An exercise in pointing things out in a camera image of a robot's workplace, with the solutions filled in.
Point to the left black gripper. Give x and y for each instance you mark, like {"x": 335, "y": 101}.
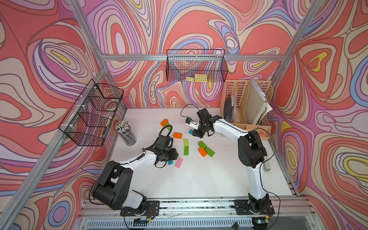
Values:
{"x": 174, "y": 155}

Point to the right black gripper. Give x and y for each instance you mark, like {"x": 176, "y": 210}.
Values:
{"x": 198, "y": 133}

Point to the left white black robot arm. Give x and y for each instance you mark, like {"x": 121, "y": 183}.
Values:
{"x": 112, "y": 188}

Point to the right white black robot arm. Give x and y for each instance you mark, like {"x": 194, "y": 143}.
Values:
{"x": 251, "y": 151}

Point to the orange block middle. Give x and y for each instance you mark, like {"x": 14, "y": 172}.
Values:
{"x": 177, "y": 135}

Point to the orange block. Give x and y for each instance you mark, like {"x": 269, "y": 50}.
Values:
{"x": 177, "y": 135}
{"x": 164, "y": 122}
{"x": 202, "y": 152}

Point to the pink block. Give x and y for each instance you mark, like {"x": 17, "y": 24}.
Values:
{"x": 179, "y": 163}

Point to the dark tablet in organizer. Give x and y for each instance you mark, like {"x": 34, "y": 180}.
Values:
{"x": 229, "y": 110}

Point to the orange block far back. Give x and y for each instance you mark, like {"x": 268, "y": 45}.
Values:
{"x": 164, "y": 122}

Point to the orange block right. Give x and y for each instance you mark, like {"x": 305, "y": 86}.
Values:
{"x": 202, "y": 152}

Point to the yellow sticky notes pad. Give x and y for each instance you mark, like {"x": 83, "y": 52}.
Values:
{"x": 197, "y": 78}

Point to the white folder in organizer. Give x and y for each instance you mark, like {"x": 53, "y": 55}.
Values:
{"x": 258, "y": 102}

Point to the grey stapler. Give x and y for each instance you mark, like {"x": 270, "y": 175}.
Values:
{"x": 266, "y": 166}

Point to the black wire basket back wall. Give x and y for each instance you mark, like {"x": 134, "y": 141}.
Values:
{"x": 182, "y": 63}

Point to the black wire basket wall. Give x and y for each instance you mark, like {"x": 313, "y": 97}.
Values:
{"x": 182, "y": 63}
{"x": 89, "y": 120}

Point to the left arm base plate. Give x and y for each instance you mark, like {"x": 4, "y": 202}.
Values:
{"x": 149, "y": 208}

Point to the black wire basket left wall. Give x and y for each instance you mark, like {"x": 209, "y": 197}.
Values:
{"x": 89, "y": 120}

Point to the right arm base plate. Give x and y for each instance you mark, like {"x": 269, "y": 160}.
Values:
{"x": 251, "y": 207}

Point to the aluminium front rail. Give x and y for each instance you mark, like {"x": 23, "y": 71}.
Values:
{"x": 285, "y": 206}

